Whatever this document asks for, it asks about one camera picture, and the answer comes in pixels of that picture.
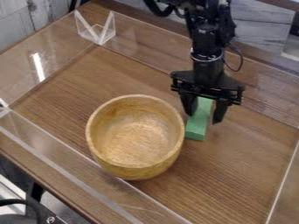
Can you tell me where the brown wooden bowl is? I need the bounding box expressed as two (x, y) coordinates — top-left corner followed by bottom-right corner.
(85, 94), (184, 180)

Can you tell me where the green rectangular block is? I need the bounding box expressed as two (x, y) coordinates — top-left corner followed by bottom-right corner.
(184, 97), (212, 141)

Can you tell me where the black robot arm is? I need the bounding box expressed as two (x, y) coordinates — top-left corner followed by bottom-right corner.
(144, 0), (245, 123)

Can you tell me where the black table leg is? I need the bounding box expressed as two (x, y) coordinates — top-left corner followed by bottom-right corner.
(29, 182), (44, 202)

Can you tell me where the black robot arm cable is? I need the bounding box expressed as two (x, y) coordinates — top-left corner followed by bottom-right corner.
(221, 43), (244, 74)

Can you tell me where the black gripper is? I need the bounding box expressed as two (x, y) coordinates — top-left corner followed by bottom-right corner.
(171, 71), (245, 124)

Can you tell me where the clear acrylic front wall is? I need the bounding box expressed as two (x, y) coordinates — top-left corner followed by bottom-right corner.
(0, 108), (191, 224)

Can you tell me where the black metal base plate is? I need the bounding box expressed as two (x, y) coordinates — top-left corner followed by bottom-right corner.
(24, 201), (68, 224)

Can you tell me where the clear acrylic corner bracket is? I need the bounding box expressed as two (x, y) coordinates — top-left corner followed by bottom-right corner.
(73, 10), (116, 46)

